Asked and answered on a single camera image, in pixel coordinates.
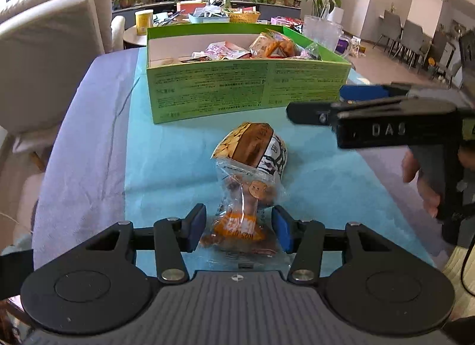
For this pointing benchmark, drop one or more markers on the green cardboard box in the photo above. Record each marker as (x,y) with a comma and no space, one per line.
(222,89)

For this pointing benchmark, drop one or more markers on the person's right hand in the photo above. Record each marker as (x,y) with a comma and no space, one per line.
(411,169)

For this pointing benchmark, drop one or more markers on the clear cookie packet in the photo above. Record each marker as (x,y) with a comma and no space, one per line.
(245,215)

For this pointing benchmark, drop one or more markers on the orange box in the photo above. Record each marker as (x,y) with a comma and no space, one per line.
(190,7)

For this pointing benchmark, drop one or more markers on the purple gift bag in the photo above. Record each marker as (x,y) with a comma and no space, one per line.
(343,44)

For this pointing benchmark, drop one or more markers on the white air purifier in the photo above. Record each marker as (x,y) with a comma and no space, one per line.
(337,14)

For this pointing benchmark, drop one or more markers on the blue plastic basket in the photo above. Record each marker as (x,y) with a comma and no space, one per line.
(207,18)

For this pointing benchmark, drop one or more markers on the yellow canister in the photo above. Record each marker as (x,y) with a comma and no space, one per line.
(144,23)

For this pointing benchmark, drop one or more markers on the clear glass pitcher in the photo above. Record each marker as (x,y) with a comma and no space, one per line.
(322,33)

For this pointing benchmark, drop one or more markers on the grey dining chair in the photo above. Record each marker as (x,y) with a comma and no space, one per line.
(389,29)
(434,48)
(410,39)

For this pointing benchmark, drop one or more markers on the pink spouted pouch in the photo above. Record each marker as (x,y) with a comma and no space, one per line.
(224,50)

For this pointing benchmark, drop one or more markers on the grey television console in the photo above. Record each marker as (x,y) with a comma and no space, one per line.
(156,7)

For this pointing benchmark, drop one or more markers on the yellow wicker basket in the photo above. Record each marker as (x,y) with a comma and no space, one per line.
(243,17)

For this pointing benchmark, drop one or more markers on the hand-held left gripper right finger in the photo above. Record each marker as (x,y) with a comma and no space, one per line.
(281,226)

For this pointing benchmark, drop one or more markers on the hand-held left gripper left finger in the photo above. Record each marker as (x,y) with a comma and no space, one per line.
(195,226)

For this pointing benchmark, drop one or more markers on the brown white bread packet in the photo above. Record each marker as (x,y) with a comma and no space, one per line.
(256,148)

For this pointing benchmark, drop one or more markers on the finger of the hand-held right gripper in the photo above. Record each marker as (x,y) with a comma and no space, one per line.
(308,112)
(363,93)

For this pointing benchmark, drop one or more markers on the round white coffee table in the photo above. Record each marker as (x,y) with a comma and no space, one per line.
(133,39)

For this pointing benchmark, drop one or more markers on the lavender cloth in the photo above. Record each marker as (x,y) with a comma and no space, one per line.
(85,167)

